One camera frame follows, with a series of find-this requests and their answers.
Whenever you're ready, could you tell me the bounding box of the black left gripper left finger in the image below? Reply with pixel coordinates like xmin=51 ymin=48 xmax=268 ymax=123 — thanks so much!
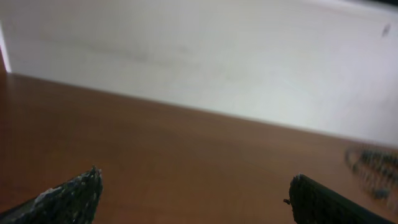
xmin=1 ymin=167 xmax=103 ymax=224

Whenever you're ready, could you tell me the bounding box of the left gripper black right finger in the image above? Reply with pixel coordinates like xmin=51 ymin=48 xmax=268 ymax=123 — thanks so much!
xmin=284 ymin=174 xmax=392 ymax=224

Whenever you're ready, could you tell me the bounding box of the black white braided cable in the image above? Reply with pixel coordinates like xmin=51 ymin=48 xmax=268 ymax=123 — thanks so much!
xmin=344 ymin=144 xmax=398 ymax=215

